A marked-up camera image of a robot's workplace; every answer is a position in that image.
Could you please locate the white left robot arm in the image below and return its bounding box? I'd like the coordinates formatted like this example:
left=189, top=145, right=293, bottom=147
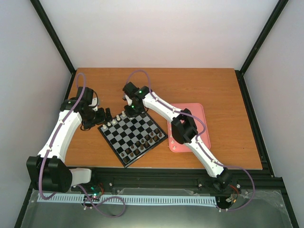
left=26, top=86, right=105, bottom=194

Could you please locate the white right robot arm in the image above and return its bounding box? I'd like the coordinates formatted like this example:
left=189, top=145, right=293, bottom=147
left=123, top=82, right=232, bottom=192

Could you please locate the black and silver chessboard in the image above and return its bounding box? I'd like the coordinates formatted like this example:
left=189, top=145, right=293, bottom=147
left=98, top=113, right=168, bottom=168

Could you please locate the pink plastic tray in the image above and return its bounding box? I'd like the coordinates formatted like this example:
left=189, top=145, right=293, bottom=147
left=167, top=103, right=211, bottom=153

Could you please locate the light blue cable duct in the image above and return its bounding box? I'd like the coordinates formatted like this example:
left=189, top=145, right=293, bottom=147
left=46, top=193, right=217, bottom=207

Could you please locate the black aluminium frame post left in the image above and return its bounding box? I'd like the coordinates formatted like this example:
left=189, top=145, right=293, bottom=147
left=30, top=0, right=76, bottom=75

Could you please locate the black aluminium frame post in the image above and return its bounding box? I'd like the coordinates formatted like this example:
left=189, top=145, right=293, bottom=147
left=30, top=0, right=76, bottom=75
left=238, top=0, right=289, bottom=74

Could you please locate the black aluminium frame post right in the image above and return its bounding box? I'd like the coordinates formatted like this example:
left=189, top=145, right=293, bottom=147
left=238, top=0, right=289, bottom=74

